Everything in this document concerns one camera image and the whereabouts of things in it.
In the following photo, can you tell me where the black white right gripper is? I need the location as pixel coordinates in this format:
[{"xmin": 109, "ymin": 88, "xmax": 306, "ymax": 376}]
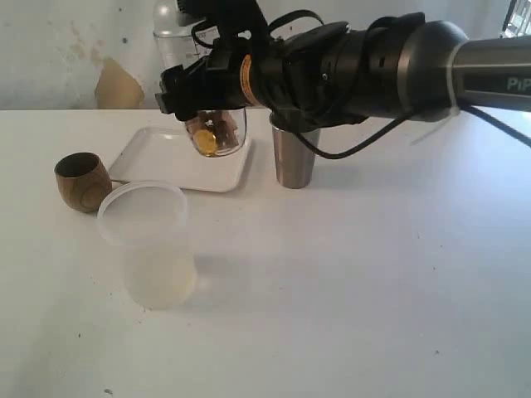
[{"xmin": 155, "ymin": 1, "xmax": 272, "ymax": 121}]

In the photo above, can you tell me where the brown object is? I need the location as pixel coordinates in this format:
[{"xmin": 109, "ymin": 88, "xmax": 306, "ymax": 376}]
[{"xmin": 184, "ymin": 110, "xmax": 246, "ymax": 158}]

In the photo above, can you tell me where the stainless steel cup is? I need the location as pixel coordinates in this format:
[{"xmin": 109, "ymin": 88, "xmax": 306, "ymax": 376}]
[{"xmin": 270, "ymin": 112, "xmax": 320, "ymax": 189}]

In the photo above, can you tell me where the brown wooden cup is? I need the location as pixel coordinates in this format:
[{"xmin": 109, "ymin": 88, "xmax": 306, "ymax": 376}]
[{"xmin": 54, "ymin": 152, "xmax": 112, "ymax": 213}]

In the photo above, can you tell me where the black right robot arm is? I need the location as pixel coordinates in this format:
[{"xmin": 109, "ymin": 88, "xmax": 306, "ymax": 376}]
[{"xmin": 156, "ymin": 1, "xmax": 530, "ymax": 131}]

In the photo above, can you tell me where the white rectangular tray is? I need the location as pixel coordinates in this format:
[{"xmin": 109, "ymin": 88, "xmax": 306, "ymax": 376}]
[{"xmin": 108, "ymin": 127, "xmax": 252, "ymax": 193}]

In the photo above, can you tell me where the translucent plastic tub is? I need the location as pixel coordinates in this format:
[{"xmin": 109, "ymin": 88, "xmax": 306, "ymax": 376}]
[{"xmin": 97, "ymin": 181, "xmax": 197, "ymax": 310}]

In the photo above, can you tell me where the white zip tie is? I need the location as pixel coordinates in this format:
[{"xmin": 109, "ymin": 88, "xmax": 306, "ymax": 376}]
[{"xmin": 410, "ymin": 41, "xmax": 472, "ymax": 146}]

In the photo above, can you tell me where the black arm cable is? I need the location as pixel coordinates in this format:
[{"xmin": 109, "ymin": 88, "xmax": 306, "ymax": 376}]
[{"xmin": 265, "ymin": 10, "xmax": 531, "ymax": 160}]

